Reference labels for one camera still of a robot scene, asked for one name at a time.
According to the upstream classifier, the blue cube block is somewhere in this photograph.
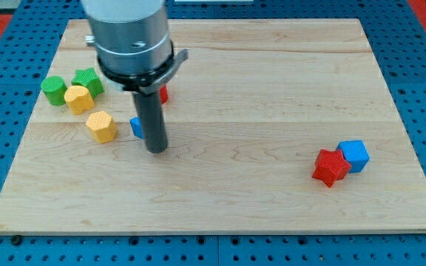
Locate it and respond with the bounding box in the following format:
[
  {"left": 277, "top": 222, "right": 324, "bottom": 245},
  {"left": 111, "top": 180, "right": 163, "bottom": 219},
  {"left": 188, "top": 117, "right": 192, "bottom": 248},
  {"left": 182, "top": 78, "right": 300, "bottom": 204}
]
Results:
[{"left": 337, "top": 140, "right": 370, "bottom": 173}]

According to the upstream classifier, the green cylinder block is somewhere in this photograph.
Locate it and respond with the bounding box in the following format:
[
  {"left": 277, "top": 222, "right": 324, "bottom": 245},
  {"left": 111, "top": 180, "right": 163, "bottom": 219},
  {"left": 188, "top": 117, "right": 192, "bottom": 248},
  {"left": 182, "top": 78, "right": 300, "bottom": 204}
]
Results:
[{"left": 41, "top": 76, "right": 67, "bottom": 106}]

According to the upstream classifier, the yellow heart block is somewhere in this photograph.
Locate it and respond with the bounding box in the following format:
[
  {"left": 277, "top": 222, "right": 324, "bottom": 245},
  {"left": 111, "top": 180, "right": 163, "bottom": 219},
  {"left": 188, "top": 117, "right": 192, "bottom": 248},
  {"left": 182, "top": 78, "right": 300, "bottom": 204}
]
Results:
[{"left": 64, "top": 85, "right": 95, "bottom": 115}]

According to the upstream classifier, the red star block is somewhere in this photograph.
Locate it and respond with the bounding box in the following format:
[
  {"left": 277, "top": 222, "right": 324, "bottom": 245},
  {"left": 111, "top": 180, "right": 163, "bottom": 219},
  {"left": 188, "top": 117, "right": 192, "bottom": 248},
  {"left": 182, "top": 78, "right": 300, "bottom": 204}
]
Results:
[{"left": 311, "top": 149, "right": 351, "bottom": 188}]

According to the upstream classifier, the blue triangle block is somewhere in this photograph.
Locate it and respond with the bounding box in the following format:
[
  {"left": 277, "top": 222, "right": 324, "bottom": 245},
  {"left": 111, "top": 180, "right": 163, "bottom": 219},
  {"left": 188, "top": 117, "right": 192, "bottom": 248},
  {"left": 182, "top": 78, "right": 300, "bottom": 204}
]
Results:
[{"left": 129, "top": 117, "right": 143, "bottom": 139}]

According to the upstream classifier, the green star block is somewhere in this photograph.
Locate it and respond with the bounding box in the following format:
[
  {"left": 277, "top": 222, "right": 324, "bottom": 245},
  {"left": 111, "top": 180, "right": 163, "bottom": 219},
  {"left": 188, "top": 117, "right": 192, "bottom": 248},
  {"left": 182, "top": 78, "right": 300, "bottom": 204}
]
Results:
[{"left": 71, "top": 67, "right": 104, "bottom": 98}]

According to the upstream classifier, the yellow hexagon block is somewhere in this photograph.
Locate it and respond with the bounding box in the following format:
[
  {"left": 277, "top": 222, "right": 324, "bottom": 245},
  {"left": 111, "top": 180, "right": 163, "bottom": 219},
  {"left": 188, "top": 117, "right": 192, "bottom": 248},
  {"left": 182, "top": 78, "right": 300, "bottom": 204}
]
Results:
[{"left": 86, "top": 111, "right": 118, "bottom": 143}]

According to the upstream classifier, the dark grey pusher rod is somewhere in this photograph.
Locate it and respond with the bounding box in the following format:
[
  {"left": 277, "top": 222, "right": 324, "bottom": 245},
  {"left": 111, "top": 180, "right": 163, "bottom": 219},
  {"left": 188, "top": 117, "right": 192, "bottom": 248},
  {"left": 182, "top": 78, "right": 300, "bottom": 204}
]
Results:
[{"left": 132, "top": 92, "right": 168, "bottom": 154}]

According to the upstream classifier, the red block behind rod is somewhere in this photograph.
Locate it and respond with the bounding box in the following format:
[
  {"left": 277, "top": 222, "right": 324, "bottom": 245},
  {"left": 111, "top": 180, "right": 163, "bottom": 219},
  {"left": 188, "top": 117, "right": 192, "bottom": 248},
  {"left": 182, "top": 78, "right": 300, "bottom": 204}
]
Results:
[{"left": 159, "top": 85, "right": 169, "bottom": 104}]

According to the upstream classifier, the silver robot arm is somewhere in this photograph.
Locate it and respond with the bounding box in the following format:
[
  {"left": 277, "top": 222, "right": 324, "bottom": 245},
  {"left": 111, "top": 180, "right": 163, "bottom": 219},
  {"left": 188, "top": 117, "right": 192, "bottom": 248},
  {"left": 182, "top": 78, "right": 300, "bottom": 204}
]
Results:
[{"left": 81, "top": 0, "right": 188, "bottom": 95}]

